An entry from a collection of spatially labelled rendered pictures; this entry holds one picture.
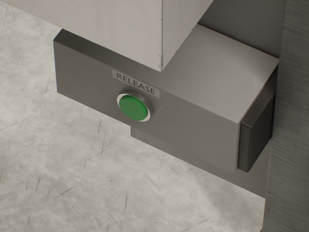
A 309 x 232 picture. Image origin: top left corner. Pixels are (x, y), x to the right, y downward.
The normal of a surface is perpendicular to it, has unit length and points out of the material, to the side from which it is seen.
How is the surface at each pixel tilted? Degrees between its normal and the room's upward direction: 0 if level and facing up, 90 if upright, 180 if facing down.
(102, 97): 90
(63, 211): 0
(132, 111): 90
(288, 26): 90
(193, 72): 0
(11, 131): 0
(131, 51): 90
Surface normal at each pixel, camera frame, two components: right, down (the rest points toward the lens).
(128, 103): -0.50, 0.69
